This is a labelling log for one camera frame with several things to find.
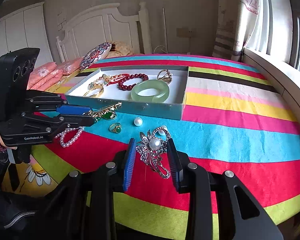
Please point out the white pole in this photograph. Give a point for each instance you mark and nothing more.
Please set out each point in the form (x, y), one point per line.
(165, 30)

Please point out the gold pin brooch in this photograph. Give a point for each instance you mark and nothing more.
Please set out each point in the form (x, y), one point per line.
(107, 108)

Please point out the silver rhinestone pearl brooch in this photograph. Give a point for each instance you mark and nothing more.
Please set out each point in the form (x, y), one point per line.
(155, 144)

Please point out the yellow blanket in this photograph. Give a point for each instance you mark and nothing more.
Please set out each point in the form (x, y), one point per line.
(122, 50)

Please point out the white pearl pendant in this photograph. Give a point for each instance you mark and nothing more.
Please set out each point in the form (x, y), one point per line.
(162, 131)
(138, 121)

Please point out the pink floral quilt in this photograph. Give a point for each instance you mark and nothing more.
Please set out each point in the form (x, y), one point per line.
(45, 75)

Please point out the printed curtain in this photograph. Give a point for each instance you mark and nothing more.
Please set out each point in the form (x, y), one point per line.
(250, 10)

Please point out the green jade bangle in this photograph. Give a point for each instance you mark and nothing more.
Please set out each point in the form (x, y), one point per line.
(150, 99)

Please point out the grey cardboard box tray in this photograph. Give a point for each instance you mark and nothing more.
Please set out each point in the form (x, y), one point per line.
(152, 111)

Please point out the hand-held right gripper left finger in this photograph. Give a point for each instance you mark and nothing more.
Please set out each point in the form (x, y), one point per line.
(128, 165)

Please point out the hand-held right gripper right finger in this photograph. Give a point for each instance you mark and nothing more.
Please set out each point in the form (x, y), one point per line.
(173, 165)

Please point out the green and gold pendant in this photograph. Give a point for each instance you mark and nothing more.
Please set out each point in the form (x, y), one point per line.
(109, 115)

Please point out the white wooden headboard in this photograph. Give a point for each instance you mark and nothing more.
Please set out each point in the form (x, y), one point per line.
(95, 25)

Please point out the black jacket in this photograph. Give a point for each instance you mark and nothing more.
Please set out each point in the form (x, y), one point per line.
(10, 212)

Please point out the yellow floral cloth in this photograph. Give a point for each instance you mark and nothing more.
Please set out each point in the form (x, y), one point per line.
(40, 180)

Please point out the white wardrobe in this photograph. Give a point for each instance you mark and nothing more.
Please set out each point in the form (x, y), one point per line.
(20, 30)

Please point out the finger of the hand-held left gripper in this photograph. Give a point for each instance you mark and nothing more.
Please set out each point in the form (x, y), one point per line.
(82, 122)
(72, 110)

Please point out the gold bangle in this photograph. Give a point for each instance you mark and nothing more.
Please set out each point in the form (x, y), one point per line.
(98, 93)

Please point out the embroidered patterned pillow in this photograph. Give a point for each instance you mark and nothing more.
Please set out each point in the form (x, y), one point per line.
(95, 55)

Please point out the white window sill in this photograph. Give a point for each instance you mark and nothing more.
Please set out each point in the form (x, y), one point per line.
(272, 70)

